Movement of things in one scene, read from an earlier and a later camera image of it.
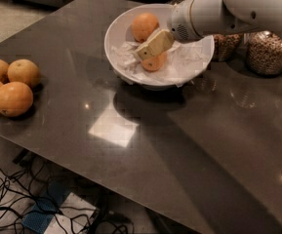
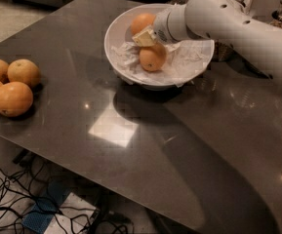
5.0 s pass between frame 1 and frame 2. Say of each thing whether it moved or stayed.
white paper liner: stayed
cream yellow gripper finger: moved
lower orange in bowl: stayed
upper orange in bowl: stayed
